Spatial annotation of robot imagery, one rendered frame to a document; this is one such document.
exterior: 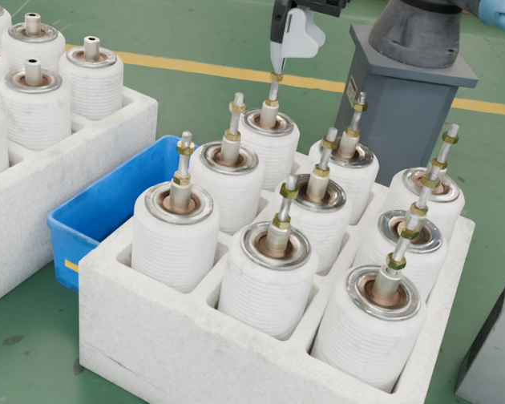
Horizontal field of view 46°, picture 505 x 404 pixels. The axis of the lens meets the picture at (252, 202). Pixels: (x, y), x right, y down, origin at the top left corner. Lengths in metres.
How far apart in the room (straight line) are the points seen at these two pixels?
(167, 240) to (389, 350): 0.25
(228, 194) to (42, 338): 0.32
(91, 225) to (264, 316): 0.40
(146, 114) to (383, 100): 0.39
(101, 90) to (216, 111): 0.50
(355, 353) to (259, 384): 0.11
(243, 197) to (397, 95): 0.40
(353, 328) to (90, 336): 0.33
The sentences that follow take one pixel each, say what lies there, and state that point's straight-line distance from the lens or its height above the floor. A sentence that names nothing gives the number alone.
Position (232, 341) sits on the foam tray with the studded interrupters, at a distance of 0.63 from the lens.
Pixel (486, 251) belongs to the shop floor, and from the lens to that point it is 1.19.
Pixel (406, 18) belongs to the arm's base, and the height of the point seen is 0.36.
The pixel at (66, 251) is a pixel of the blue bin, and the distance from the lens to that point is 0.86.
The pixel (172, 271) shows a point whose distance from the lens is 0.66.
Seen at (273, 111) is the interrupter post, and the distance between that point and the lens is 0.82.
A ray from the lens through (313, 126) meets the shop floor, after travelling 1.41.
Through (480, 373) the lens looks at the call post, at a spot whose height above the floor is 0.06.
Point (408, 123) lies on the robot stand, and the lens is 1.07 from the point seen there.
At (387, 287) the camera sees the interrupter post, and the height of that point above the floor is 0.27.
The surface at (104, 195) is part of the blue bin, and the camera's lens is 0.94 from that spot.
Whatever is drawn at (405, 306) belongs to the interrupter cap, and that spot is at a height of 0.25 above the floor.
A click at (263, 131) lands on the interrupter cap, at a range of 0.82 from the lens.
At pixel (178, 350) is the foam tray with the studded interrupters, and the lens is 0.68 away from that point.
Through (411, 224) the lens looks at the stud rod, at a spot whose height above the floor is 0.34.
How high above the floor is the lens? 0.65
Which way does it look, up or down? 36 degrees down
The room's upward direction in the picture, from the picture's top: 12 degrees clockwise
